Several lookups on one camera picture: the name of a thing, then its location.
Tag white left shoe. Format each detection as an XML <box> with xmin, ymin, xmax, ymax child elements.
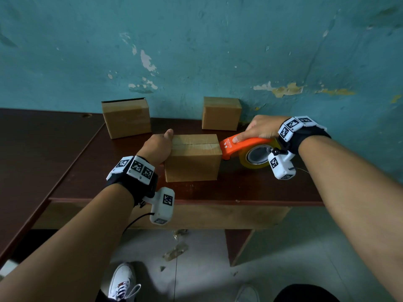
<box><xmin>108</xmin><ymin>262</ymin><xmax>141</xmax><ymax>302</ymax></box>

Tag orange tape dispenser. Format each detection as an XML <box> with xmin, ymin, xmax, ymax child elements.
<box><xmin>219</xmin><ymin>134</ymin><xmax>275</xmax><ymax>166</ymax></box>

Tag large brown cardboard box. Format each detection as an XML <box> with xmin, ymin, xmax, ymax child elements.
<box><xmin>164</xmin><ymin>134</ymin><xmax>223</xmax><ymax>183</ymax></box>

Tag black right wrist strap with markers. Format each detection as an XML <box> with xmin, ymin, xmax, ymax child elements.
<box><xmin>277</xmin><ymin>115</ymin><xmax>332</xmax><ymax>155</ymax></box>

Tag person's left hand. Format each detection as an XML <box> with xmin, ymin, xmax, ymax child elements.
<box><xmin>136</xmin><ymin>128</ymin><xmax>174</xmax><ymax>169</ymax></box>

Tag person's right forearm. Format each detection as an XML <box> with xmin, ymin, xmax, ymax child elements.
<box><xmin>297</xmin><ymin>135</ymin><xmax>403</xmax><ymax>302</ymax></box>

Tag small brown cardboard box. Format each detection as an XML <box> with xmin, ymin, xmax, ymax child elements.
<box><xmin>201</xmin><ymin>96</ymin><xmax>242</xmax><ymax>132</ymax></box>

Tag black left wrist strap with markers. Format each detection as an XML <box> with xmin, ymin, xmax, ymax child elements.
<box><xmin>105</xmin><ymin>155</ymin><xmax>159</xmax><ymax>207</ymax></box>

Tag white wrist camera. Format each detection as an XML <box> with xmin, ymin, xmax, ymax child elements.
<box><xmin>143</xmin><ymin>187</ymin><xmax>175</xmax><ymax>225</ymax></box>
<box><xmin>267</xmin><ymin>148</ymin><xmax>296</xmax><ymax>180</ymax></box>

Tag person's left forearm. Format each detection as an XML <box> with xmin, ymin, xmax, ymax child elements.
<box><xmin>0</xmin><ymin>184</ymin><xmax>135</xmax><ymax>302</ymax></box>

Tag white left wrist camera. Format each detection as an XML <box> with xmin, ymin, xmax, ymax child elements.
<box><xmin>143</xmin><ymin>187</ymin><xmax>175</xmax><ymax>225</ymax></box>

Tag dark brown wooden table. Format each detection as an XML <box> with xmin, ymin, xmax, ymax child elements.
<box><xmin>31</xmin><ymin>117</ymin><xmax>325</xmax><ymax>267</ymax></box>

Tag person's right hand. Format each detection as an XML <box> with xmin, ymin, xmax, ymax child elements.
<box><xmin>232</xmin><ymin>115</ymin><xmax>290</xmax><ymax>144</ymax></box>

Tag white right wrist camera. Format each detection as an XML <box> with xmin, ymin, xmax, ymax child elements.
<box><xmin>267</xmin><ymin>148</ymin><xmax>296</xmax><ymax>180</ymax></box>

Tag yellowish clear tape roll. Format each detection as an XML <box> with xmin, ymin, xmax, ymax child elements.
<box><xmin>238</xmin><ymin>138</ymin><xmax>281</xmax><ymax>169</ymax></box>

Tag crumpled clear plastic scrap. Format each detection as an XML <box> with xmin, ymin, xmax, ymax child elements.
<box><xmin>162</xmin><ymin>229</ymin><xmax>189</xmax><ymax>262</ymax></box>

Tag black left camera cable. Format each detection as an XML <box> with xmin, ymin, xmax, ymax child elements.
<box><xmin>123</xmin><ymin>212</ymin><xmax>155</xmax><ymax>233</ymax></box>

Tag black trousers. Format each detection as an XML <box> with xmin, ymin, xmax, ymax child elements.
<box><xmin>94</xmin><ymin>283</ymin><xmax>340</xmax><ymax>302</ymax></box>

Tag cardboard box with dark edge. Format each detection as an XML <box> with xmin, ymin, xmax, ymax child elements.
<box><xmin>101</xmin><ymin>97</ymin><xmax>152</xmax><ymax>140</ymax></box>

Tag black wrist strap with markers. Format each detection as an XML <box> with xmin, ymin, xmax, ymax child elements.
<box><xmin>105</xmin><ymin>155</ymin><xmax>159</xmax><ymax>207</ymax></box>
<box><xmin>277</xmin><ymin>115</ymin><xmax>332</xmax><ymax>155</ymax></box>

